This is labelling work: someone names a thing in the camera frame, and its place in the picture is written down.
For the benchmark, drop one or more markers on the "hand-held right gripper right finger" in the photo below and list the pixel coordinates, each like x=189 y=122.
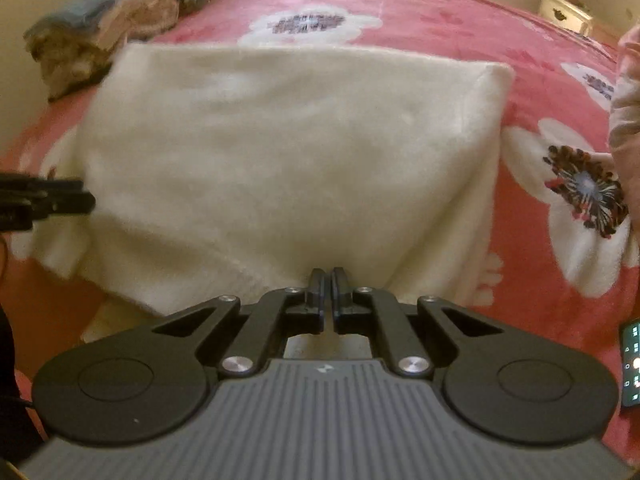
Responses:
x=339 y=292

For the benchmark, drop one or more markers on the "pile of folded clothes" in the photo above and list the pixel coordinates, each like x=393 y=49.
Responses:
x=75 y=55

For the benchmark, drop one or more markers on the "white fleece garment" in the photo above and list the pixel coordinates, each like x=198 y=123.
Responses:
x=275 y=150

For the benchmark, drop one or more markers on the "smartphone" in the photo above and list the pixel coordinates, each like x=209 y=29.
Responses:
x=631 y=365

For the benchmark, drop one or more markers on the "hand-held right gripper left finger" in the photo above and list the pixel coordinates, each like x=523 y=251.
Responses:
x=317 y=292

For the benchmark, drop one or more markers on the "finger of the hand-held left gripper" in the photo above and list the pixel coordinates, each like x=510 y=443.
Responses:
x=65 y=200

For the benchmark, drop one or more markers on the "white nightstand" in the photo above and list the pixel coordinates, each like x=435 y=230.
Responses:
x=562 y=12

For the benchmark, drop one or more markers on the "red floral blanket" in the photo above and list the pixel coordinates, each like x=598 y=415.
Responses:
x=540 y=300

